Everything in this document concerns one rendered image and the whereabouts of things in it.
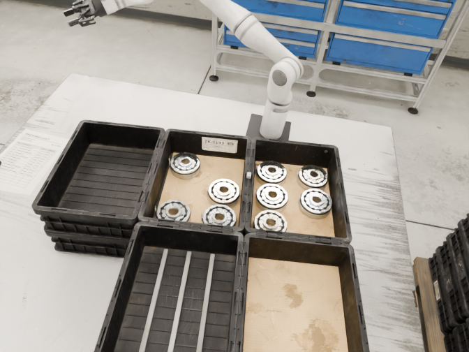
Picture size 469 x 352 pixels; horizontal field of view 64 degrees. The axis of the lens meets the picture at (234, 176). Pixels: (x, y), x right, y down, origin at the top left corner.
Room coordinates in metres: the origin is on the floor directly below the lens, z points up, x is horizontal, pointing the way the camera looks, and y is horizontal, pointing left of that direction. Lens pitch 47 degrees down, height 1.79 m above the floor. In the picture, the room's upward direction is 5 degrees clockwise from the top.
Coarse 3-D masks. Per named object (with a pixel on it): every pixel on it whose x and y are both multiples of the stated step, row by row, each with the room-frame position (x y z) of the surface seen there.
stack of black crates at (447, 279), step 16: (464, 224) 1.04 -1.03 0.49; (448, 240) 1.04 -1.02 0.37; (464, 240) 0.96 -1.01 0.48; (448, 256) 0.98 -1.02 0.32; (464, 256) 0.91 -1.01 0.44; (432, 272) 0.99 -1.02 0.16; (448, 272) 0.91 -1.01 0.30; (464, 272) 0.84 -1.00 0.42; (448, 288) 0.84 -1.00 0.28; (464, 288) 0.79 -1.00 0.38; (448, 304) 0.78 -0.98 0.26; (464, 304) 0.73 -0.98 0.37; (448, 320) 0.73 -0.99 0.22; (464, 320) 0.69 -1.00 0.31
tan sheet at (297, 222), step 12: (288, 168) 0.95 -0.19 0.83; (300, 168) 0.96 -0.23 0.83; (324, 168) 0.97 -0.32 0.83; (288, 180) 0.90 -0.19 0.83; (288, 192) 0.84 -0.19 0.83; (300, 192) 0.85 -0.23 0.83; (288, 204) 0.79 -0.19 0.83; (252, 216) 0.73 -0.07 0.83; (288, 216) 0.74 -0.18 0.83; (300, 216) 0.74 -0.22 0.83; (288, 228) 0.69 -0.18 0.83; (300, 228) 0.70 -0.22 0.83; (312, 228) 0.70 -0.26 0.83; (324, 228) 0.70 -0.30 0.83
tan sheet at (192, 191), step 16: (208, 160) 0.96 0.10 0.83; (224, 160) 0.97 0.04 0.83; (240, 160) 0.97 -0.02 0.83; (208, 176) 0.88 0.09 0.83; (224, 176) 0.89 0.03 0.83; (240, 176) 0.90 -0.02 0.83; (176, 192) 0.80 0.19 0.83; (192, 192) 0.80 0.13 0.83; (240, 192) 0.82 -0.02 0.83; (192, 208) 0.74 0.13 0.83
